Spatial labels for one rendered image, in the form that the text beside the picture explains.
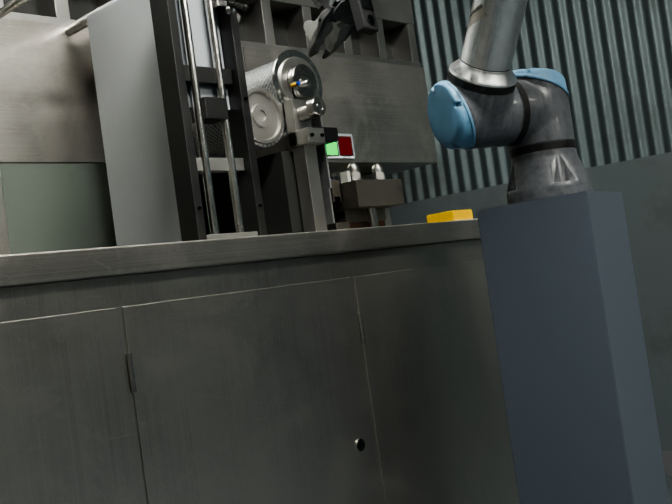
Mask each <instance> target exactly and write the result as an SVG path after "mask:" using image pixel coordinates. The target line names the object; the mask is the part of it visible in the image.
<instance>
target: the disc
mask: <svg viewBox="0 0 672 504"><path fill-rule="evenodd" d="M290 57H300V58H302V59H304V60H305V61H307V62H308V63H309V64H310V66H311V67H312V68H313V70H314V72H315V74H316V76H317V79H318V84H319V94H318V97H320V98H322V94H323V89H322V82H321V78H320V75H319V72H318V70H317V68H316V67H315V65H314V63H313V62H312V61H311V60H310V59H309V58H308V57H307V56H306V55H305V54H303V53H302V52H300V51H297V50H286V51H284V52H282V53H281V54H280V55H279V56H278V57H277V58H276V60H275V62H274V65H273V69H272V82H273V87H274V90H275V93H276V95H277V97H278V99H279V101H280V102H281V104H282V105H283V106H284V103H283V102H284V101H287V99H286V98H285V96H284V94H283V92H282V90H281V87H280V82H279V71H280V67H281V65H282V63H283V62H284V61H285V60H286V59H288V58H290Z"/></svg>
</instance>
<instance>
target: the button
mask: <svg viewBox="0 0 672 504"><path fill-rule="evenodd" d="M462 219H473V215H472V210H471V209H467V210H452V211H446V212H441V213H436V214H431V215H428V216H427V223H432V222H446V221H452V220H462Z"/></svg>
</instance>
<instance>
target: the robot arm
mask: <svg viewBox="0 0 672 504"><path fill-rule="evenodd" d="M312 1H313V2H314V5H315V6H316V7H317V8H318V9H319V10H323V11H322V12H321V14H320V15H319V16H318V18H317V19H316V21H310V20H307V21H306V22H305V23H304V26H303V29H304V31H305V33H306V35H307V37H308V39H309V41H310V44H309V48H308V56H309V57H310V58H311V57H312V56H314V55H316V54H317V53H318V52H319V49H320V47H321V45H322V44H323V43H324V40H325V38H327V40H328V42H329V46H328V47H327V48H326V49H325V51H324V54H323V56H322V58H323V59H326V58H327V57H329V56H330V55H331V54H332V53H333V52H334V51H336V50H337V49H338V48H339V47H340V46H341V45H342V43H343V42H344V41H346V40H347V38H348V37H349V36H350V34H351V33H352V32H353V30H354V29H355V27H356V30H357V32H358V33H362V34H367V35H373V34H375V33H377V32H378V31H379V27H378V24H377V20H376V16H375V12H374V8H373V4H372V0H312ZM527 2H528V0H473V4H472V9H471V13H470V18H469V22H468V27H467V31H466V36H465V40H464V45H463V49H462V54H461V57H460V58H459V59H458V60H456V61H455V62H453V63H452V64H451V65H450V67H449V71H448V75H447V80H446V81H440V82H438V83H436V84H435V85H434V86H433V87H432V88H431V90H430V93H429V96H428V102H427V112H428V119H429V123H430V126H431V129H432V132H433V134H434V135H435V137H436V139H437V140H438V141H439V142H440V143H441V144H442V145H443V146H445V147H446V148H449V149H464V150H471V149H476V148H490V147H503V146H509V151H510V158H511V170H510V176H509V182H508V188H507V194H506V198H507V205H509V204H515V203H520V202H526V201H532V200H537V199H543V198H549V197H554V196H560V195H565V194H571V193H577V192H582V191H593V186H592V182H591V180H590V178H589V176H588V174H587V172H586V170H585V168H584V166H583V164H582V162H581V160H580V158H579V156H578V154H577V149H576V143H575V136H574V129H573V123H572V116H571V109H570V103H569V99H570V95H569V92H568V90H567V86H566V81H565V78H564V76H563V75H562V74H561V73H559V72H558V71H555V70H552V69H547V68H530V69H518V70H514V71H512V70H511V65H512V61H513V57H514V53H515V49H516V45H517V41H518V37H519V33H520V29H521V25H522V22H523V18H524V14H525V10H526V6H527ZM332 21H334V23H333V24H332Z"/></svg>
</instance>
